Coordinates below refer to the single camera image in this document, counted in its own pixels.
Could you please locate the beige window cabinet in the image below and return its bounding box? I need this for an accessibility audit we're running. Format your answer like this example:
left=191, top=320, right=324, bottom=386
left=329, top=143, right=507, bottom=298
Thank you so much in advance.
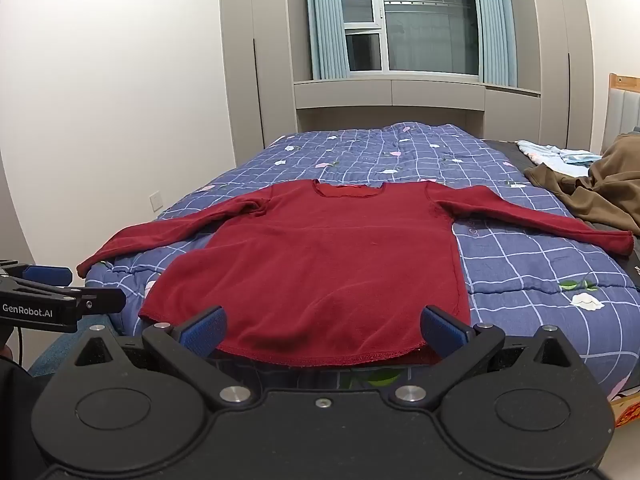
left=292, top=76, right=544, bottom=142

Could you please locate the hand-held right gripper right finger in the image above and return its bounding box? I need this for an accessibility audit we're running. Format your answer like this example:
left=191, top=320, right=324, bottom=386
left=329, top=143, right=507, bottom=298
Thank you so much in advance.
left=390, top=304, right=584, bottom=409

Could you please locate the orange box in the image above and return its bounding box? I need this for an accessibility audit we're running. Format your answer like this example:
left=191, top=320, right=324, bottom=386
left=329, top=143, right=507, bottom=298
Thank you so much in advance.
left=611, top=393, right=640, bottom=429

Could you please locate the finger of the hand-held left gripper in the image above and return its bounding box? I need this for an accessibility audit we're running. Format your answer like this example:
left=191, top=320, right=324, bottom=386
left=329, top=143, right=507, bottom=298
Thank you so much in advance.
left=0, top=259, right=74, bottom=289
left=75, top=287, right=127, bottom=317

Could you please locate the person's dark clothing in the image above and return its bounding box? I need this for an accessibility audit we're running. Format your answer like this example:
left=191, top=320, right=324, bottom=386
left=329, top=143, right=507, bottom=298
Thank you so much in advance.
left=0, top=359, right=37, bottom=480

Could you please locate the beige tall wardrobe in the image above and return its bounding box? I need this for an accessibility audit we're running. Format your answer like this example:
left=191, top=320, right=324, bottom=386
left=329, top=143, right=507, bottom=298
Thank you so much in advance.
left=218, top=0, right=302, bottom=170
left=526, top=0, right=597, bottom=155

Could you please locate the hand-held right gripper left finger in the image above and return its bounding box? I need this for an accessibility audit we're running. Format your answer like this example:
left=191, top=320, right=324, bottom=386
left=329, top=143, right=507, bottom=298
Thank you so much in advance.
left=60, top=304, right=254, bottom=409

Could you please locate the blue checked floral quilt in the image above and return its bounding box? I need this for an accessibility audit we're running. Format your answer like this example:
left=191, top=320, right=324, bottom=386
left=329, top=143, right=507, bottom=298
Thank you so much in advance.
left=85, top=121, right=640, bottom=402

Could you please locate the window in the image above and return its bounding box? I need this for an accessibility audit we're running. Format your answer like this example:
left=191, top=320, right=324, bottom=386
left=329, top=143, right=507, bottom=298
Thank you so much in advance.
left=339, top=0, right=482, bottom=75

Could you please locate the light blue garment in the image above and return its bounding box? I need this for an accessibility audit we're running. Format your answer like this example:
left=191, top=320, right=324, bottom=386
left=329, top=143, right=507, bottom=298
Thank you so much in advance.
left=516, top=139, right=604, bottom=177

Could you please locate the brown garment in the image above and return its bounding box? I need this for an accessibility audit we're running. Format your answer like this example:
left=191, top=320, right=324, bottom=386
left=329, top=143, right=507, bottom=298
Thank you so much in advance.
left=523, top=131, right=640, bottom=237

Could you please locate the light blue curtain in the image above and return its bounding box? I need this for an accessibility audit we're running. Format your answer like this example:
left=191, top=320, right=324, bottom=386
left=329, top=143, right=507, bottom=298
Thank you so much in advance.
left=304, top=0, right=352, bottom=81
left=469, top=0, right=519, bottom=87

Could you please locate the blue floor mat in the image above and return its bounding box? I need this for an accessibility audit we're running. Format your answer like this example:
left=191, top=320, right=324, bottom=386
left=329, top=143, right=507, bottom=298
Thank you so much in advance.
left=27, top=329, right=89, bottom=379

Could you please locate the red long-sleeved sweater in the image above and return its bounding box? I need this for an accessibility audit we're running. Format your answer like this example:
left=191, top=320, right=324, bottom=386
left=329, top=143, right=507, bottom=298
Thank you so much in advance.
left=76, top=178, right=636, bottom=367

